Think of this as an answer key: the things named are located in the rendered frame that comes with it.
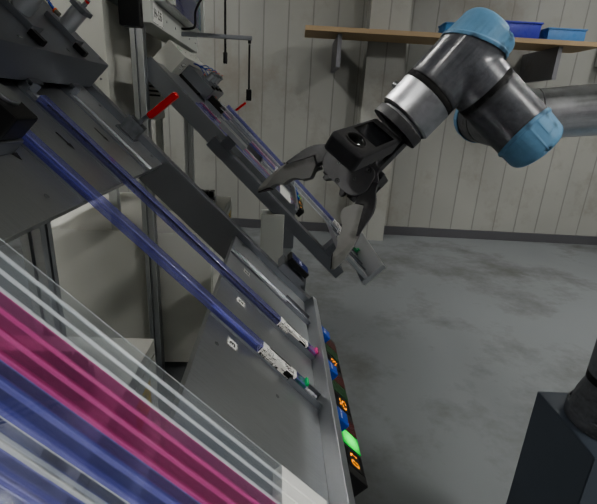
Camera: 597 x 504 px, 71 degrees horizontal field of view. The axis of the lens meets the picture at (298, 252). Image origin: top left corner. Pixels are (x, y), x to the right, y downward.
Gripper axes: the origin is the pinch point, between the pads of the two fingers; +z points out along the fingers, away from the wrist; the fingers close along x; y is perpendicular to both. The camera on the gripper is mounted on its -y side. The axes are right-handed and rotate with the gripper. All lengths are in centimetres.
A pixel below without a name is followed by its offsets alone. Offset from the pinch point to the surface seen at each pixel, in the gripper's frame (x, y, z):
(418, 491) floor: -66, 78, 43
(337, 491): -25.1, -13.9, 11.9
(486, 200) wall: -24, 369, -79
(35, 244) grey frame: 36, 8, 39
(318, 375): -16.7, 3.5, 12.3
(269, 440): -16.9, -16.7, 12.4
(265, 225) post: 17, 47, 13
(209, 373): -8.4, -18.3, 11.8
